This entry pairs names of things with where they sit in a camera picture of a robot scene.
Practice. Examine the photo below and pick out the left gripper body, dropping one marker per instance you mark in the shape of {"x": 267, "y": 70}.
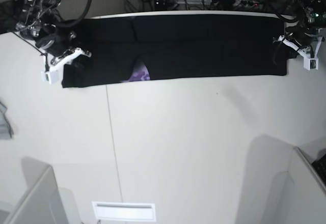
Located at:
{"x": 301, "y": 36}

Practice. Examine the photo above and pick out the right white partition panel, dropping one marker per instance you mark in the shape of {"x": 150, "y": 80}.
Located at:
{"x": 297, "y": 195}

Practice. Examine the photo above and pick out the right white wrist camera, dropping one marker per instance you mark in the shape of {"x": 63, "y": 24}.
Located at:
{"x": 52, "y": 67}

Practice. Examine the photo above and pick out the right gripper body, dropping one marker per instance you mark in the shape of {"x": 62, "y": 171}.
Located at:
{"x": 52, "y": 39}

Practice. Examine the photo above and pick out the left white partition panel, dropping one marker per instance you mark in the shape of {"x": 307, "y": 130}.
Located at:
{"x": 41, "y": 202}

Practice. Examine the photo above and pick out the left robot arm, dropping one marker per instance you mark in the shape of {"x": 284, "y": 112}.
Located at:
{"x": 308, "y": 12}

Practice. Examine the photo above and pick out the black T-shirt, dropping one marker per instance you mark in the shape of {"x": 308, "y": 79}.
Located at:
{"x": 158, "y": 47}

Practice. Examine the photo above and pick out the white partition panel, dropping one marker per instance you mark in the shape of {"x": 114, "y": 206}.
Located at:
{"x": 41, "y": 202}
{"x": 297, "y": 195}

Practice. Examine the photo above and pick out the white power strip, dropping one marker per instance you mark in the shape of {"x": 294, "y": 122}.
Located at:
{"x": 237, "y": 1}

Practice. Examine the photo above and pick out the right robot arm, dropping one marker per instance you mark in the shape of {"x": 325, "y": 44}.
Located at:
{"x": 40, "y": 22}

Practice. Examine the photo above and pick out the black keyboard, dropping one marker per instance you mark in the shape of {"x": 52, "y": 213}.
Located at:
{"x": 320, "y": 168}

